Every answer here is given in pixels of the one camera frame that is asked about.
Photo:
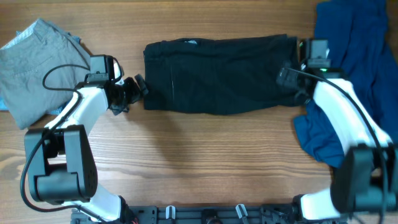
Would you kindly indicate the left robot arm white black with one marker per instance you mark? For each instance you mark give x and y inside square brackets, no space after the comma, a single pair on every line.
[60,171]

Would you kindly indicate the black shorts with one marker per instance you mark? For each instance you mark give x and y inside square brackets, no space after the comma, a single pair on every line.
[220,77]

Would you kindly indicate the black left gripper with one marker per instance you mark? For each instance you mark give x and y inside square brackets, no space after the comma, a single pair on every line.
[132,92]

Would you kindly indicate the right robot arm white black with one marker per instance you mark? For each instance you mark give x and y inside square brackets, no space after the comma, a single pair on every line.
[366,181]

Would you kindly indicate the grey folded shorts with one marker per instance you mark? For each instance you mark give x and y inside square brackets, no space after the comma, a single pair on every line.
[39,67]

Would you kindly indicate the dark blue garment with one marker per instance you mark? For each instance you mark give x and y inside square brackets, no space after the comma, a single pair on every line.
[356,35]

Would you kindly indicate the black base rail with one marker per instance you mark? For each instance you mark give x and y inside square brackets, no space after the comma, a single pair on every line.
[264,214]

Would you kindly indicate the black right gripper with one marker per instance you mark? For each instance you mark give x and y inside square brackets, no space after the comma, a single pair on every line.
[288,78]

